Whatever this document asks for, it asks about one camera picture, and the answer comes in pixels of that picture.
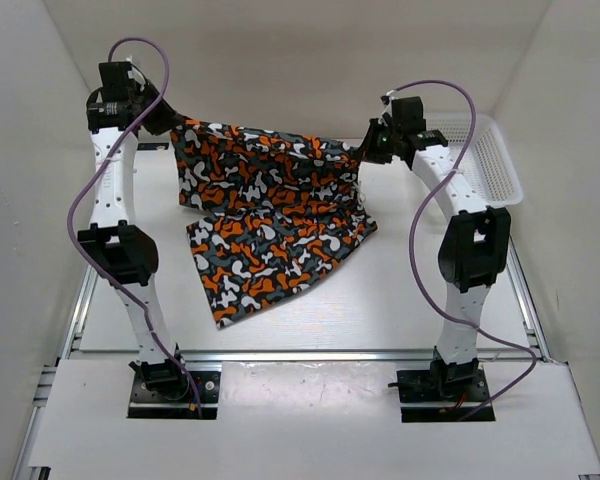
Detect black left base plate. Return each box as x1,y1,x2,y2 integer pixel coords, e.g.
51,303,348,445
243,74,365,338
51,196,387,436
127,370,221,420

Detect aluminium table frame rail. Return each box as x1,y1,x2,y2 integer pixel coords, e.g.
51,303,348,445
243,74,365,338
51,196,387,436
9,142,600,480

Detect orange camouflage shorts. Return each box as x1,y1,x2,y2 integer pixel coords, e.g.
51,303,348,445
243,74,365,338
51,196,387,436
170,118,377,329

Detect white plastic basket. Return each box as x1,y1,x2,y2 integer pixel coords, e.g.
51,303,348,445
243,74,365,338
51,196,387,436
426,113,523,207

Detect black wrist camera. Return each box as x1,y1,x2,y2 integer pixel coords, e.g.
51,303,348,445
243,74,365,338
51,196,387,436
390,96,426,135
99,61,141,102

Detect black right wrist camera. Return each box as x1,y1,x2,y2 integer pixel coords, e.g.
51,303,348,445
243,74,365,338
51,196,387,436
390,96,426,135

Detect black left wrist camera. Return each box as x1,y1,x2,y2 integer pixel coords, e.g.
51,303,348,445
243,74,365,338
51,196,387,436
99,61,141,102

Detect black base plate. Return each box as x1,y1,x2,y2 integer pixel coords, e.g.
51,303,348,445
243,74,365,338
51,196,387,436
387,369,490,423
127,370,221,420

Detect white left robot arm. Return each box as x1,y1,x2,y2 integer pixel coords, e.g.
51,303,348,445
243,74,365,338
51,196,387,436
77,88,190,402

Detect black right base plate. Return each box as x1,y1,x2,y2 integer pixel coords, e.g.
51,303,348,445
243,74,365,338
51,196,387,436
387,369,490,423

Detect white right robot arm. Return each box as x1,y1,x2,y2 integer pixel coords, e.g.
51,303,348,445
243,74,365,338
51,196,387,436
360,118,511,400

